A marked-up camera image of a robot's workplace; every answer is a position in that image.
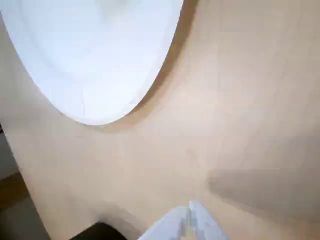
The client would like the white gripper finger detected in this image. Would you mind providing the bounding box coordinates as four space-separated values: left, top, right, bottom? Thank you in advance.
188 199 229 240
136 205 190 240

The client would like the black round pot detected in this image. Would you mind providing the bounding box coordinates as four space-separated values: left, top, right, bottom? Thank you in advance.
71 221 132 240

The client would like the white paper plate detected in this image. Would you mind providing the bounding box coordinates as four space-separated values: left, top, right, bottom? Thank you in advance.
0 0 185 126

